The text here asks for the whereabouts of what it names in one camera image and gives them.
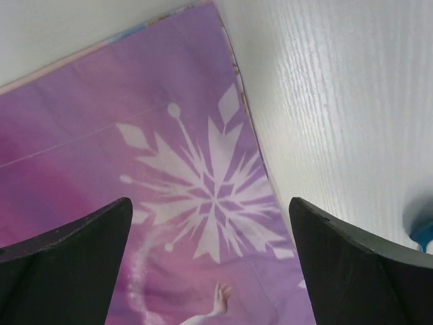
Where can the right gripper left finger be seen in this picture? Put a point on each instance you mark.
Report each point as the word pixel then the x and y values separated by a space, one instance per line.
pixel 66 275

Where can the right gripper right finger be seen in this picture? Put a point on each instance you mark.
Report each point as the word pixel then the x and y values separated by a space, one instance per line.
pixel 355 277

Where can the purple printed cloth placemat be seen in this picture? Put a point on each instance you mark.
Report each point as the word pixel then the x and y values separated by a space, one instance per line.
pixel 158 116

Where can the blue spoon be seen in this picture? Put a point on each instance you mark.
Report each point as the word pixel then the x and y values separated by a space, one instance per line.
pixel 417 219

